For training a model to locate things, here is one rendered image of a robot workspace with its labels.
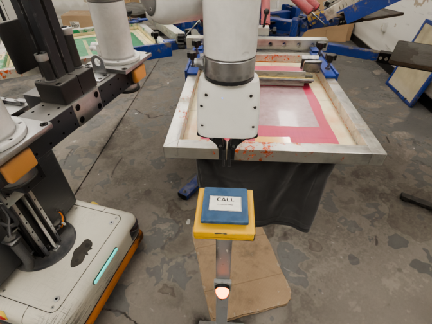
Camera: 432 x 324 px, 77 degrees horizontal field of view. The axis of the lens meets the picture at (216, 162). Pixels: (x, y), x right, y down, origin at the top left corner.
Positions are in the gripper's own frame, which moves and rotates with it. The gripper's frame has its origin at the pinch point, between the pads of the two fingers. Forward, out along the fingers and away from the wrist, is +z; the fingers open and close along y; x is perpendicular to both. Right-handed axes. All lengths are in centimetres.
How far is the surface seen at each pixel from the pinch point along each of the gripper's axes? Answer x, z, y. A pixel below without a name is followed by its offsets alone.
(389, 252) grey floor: 54, 111, 97
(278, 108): 46, 15, 17
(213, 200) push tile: 0.5, 13.8, -2.5
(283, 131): 31.9, 15.4, 17.2
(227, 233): -6.5, 15.9, 0.7
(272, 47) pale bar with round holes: 99, 11, 20
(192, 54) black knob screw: 70, 5, -15
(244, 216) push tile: -3.4, 13.9, 4.2
